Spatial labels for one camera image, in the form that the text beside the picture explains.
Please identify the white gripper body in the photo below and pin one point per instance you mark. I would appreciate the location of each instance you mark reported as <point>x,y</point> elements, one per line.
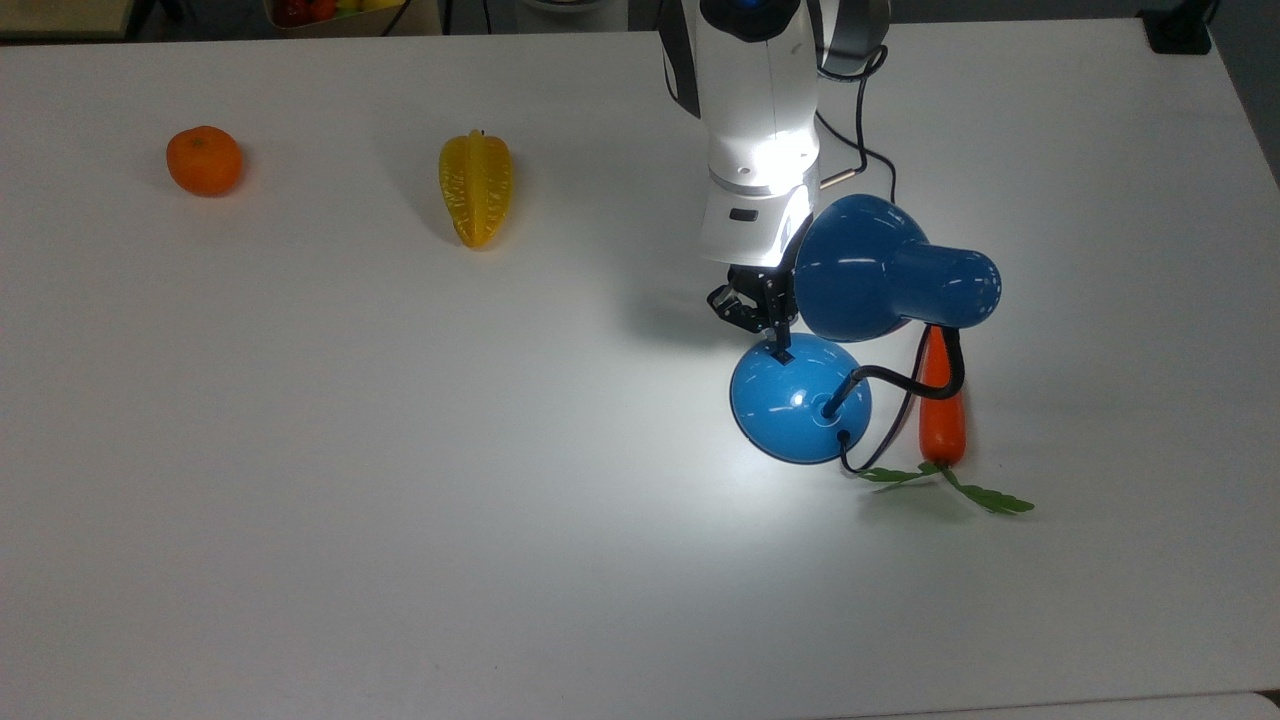
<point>750,235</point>

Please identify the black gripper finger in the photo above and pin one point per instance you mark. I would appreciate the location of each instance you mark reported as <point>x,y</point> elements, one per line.
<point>782,320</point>
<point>740,308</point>

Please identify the blue desk lamp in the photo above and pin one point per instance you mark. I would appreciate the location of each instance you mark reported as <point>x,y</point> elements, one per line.
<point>860,270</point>

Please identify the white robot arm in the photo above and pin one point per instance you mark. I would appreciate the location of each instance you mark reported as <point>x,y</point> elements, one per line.
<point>755,100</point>

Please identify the orange toy carrot green leaves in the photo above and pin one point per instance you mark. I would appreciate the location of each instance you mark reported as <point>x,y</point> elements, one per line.
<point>943,430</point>

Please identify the yellow toy starfruit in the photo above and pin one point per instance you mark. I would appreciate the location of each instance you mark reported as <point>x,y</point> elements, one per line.
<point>476,190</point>

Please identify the black table clamp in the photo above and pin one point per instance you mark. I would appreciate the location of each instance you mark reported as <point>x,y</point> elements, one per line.
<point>1178,30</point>

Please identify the bowl of toy fruit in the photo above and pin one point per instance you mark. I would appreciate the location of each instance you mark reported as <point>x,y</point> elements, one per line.
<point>300,10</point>

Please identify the orange toy mandarin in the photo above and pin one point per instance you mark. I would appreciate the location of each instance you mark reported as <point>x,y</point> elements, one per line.
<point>204,160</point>

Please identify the wooden background table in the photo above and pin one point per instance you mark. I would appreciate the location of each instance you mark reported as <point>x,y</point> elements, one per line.
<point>60,15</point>

